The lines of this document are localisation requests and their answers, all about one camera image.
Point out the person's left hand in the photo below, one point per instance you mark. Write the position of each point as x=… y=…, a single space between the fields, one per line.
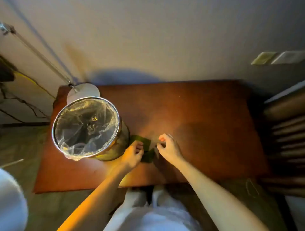
x=131 y=157

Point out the person's right hand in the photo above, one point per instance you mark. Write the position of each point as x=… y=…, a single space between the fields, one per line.
x=170 y=150

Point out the black metal trash bin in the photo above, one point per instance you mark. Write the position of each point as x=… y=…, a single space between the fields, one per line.
x=119 y=145

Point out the green cleaning cloth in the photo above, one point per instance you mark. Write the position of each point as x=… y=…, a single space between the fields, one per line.
x=145 y=142

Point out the clear plastic bin liner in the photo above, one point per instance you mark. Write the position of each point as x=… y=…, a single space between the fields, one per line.
x=78 y=123

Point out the person's left forearm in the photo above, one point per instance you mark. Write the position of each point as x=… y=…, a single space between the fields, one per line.
x=95 y=204

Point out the person's right forearm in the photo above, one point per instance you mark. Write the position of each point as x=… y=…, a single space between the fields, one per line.
x=214 y=200

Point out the brown wooden table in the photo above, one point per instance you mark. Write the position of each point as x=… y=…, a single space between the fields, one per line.
x=202 y=123

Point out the white trousers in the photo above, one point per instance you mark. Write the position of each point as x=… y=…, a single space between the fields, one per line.
x=152 y=219

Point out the grey shade metal lamp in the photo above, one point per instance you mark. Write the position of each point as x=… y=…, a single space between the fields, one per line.
x=83 y=91

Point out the dark wooden chair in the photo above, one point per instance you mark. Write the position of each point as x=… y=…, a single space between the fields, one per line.
x=286 y=107

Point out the white rounded object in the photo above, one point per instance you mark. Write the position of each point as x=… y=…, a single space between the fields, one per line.
x=10 y=202

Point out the beige wall switch plate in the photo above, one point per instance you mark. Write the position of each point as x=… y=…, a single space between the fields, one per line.
x=263 y=58

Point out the white wall switch plate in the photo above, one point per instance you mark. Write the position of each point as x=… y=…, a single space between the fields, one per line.
x=289 y=57

